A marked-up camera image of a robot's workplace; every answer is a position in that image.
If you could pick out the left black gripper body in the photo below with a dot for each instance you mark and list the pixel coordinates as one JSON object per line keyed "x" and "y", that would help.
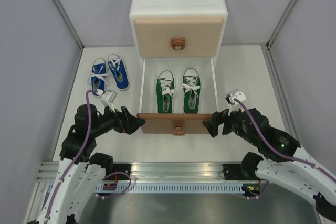
{"x": 106, "y": 122}

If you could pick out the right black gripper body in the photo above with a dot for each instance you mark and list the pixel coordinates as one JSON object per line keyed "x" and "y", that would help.
{"x": 232, "y": 123}

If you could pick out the brown drawer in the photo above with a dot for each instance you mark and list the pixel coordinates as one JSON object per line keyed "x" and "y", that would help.
{"x": 157, "y": 123}

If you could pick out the bear knob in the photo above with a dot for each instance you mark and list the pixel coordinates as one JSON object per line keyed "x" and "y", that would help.
{"x": 178, "y": 43}
{"x": 178, "y": 131}

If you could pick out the green sneaker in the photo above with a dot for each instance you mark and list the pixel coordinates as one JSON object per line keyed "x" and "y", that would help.
{"x": 191, "y": 85}
{"x": 165, "y": 87}

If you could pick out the blue sneaker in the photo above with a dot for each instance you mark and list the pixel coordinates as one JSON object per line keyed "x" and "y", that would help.
{"x": 119, "y": 72}
{"x": 98, "y": 78}

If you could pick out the beige drawer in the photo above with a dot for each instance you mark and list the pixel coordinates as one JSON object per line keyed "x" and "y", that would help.
{"x": 202, "y": 35}

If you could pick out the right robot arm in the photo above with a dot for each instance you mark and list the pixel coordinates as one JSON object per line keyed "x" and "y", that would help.
{"x": 280, "y": 159}

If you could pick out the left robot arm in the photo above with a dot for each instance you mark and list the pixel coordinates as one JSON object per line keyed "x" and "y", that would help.
{"x": 80, "y": 170}

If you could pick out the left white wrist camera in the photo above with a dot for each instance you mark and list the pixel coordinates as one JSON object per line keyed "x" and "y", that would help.
{"x": 107, "y": 98}

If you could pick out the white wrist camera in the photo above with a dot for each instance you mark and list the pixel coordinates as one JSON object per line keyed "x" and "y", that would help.
{"x": 234, "y": 99}
{"x": 107, "y": 98}

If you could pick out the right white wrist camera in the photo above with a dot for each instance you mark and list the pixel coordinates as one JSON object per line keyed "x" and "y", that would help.
{"x": 234, "y": 99}

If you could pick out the aluminium mounting rail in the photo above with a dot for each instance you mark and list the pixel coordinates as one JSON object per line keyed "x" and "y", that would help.
{"x": 178, "y": 171}

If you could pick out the white slotted cable duct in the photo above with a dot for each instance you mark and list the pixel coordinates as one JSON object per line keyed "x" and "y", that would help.
{"x": 187, "y": 188}

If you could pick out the right aluminium frame post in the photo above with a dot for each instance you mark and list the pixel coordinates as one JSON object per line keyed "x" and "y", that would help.
{"x": 289, "y": 8}

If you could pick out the aluminium frame post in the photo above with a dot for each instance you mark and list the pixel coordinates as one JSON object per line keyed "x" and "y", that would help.
{"x": 289, "y": 8}
{"x": 62, "y": 12}

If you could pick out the left aluminium frame post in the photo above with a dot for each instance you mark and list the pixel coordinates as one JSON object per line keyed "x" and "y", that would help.
{"x": 62, "y": 12}

